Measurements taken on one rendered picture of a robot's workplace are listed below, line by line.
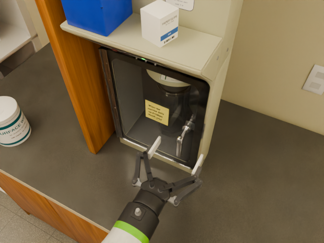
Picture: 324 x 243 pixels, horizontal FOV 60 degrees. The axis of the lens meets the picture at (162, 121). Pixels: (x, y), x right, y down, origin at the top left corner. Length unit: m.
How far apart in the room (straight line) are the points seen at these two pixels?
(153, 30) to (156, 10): 0.03
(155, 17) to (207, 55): 0.12
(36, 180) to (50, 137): 0.19
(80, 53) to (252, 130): 0.72
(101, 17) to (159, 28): 0.11
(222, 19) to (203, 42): 0.05
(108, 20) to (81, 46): 0.24
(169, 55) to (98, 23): 0.15
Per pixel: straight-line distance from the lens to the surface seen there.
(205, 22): 0.59
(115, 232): 0.69
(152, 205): 0.71
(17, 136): 1.18
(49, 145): 1.17
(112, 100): 0.90
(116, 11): 0.60
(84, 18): 0.60
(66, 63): 0.78
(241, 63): 1.16
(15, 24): 1.91
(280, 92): 1.20
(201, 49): 0.55
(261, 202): 1.03
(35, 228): 2.09
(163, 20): 0.52
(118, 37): 0.58
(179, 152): 0.82
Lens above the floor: 1.83
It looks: 51 degrees down
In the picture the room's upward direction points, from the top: straight up
